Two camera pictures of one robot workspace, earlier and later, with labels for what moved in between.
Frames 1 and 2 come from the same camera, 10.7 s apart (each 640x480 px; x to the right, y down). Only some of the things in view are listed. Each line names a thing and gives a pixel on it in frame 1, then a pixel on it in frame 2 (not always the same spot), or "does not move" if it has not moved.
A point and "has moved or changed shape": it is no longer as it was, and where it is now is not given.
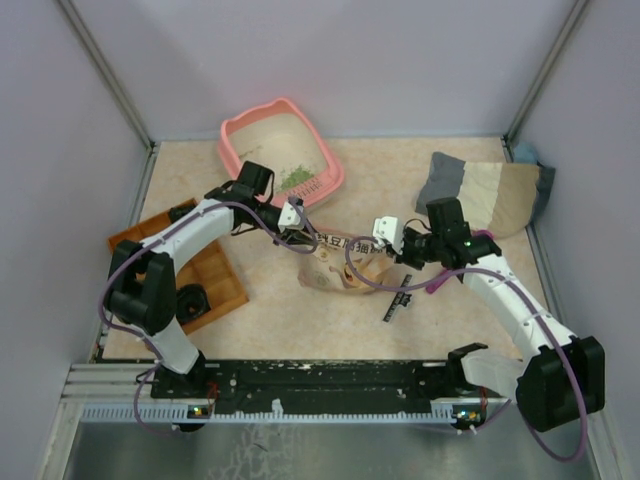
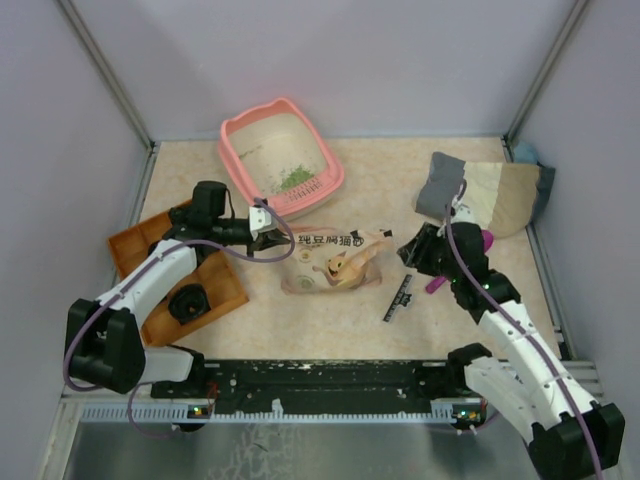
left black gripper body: x=286 y=233 to x=260 y=236
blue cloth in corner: x=525 y=153 does not move
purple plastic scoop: x=430 y=288 does not move
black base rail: x=316 y=387 does not move
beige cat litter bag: x=327 y=265 has moved or changed shape
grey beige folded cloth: x=498 y=198 does not move
